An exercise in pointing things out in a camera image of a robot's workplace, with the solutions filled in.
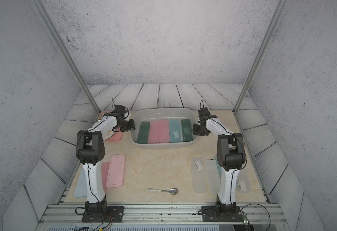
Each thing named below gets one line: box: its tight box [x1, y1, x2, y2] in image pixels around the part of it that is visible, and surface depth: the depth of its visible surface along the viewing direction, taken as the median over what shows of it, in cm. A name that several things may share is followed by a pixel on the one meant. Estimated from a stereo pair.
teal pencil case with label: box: [169, 118, 182, 143], surface depth 107 cm
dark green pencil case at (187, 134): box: [181, 119, 194, 142], surface depth 109 cm
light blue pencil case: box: [74, 164, 88, 198], surface depth 83 cm
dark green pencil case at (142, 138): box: [135, 121, 151, 144], surface depth 106 cm
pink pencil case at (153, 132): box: [147, 120, 160, 144], surface depth 107 cm
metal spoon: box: [146, 187, 179, 195], surface depth 82 cm
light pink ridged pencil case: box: [105, 153, 126, 189], surface depth 87 cm
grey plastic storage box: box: [129, 107, 199, 149], surface depth 107 cm
